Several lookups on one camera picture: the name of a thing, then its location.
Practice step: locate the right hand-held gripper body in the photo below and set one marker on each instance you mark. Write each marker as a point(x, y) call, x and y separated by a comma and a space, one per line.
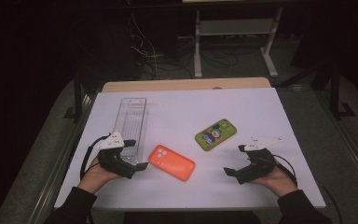
point(259, 165)

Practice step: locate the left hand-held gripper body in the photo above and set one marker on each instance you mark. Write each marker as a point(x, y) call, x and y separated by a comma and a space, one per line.
point(112, 160)

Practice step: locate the clear plastic tray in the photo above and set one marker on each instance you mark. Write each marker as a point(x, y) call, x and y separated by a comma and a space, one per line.
point(132, 121)

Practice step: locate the green cartoon phone case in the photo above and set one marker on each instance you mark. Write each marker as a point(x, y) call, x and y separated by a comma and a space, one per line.
point(216, 134)

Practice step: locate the orange phone case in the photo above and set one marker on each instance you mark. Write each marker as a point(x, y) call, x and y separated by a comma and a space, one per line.
point(172, 163)

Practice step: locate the person's left hand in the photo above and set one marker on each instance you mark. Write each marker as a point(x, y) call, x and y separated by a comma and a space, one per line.
point(94, 177)

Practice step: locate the person's right hand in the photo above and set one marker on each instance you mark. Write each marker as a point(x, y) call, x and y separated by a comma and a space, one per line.
point(278, 182)

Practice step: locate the black metal stand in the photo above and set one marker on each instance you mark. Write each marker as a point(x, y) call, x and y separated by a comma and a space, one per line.
point(78, 99)
point(335, 93)

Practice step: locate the aluminium frame rail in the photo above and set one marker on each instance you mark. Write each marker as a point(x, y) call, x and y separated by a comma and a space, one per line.
point(59, 174)
point(351, 152)

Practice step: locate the white metal desk frame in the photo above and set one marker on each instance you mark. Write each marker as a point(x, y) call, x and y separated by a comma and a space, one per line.
point(236, 27)

